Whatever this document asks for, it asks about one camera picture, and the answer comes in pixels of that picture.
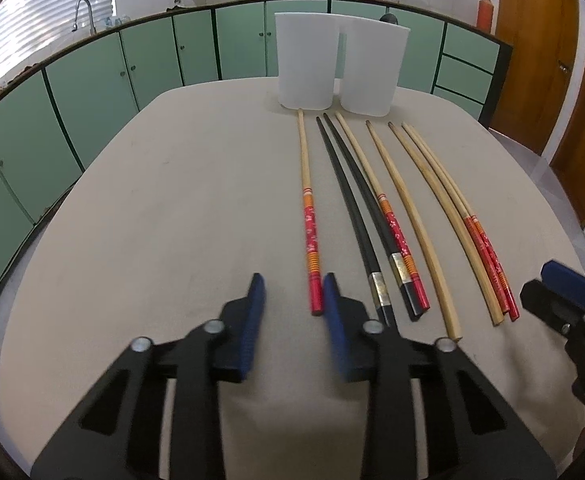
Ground white plastic cup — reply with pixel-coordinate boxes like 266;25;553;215
336;14;411;118
275;12;345;111

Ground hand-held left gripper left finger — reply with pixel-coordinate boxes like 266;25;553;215
31;273;266;480

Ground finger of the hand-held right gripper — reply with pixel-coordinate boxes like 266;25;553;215
541;259;585;307
520;280;585;341

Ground plain wooden chopstick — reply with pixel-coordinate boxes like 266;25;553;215
388;122;505;327
365;120;464;344

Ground green kitchen base cabinets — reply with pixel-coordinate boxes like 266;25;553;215
0;0;514;341

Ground black chopstick with metal band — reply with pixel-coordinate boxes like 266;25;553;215
323;112;421;322
315;116;398;330

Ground chrome kitchen faucet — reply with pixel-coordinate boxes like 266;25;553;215
74;0;97;36

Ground white window blinds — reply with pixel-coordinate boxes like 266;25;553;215
0;0;116;86

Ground red thermos bottle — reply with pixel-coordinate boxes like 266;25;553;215
476;0;495;33

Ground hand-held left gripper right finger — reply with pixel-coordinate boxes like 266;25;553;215
322;273;558;480

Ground red handled wooden chopstick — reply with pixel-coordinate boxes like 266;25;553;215
297;108;324;316
334;111;431;312
401;122;513;322
406;126;521;322

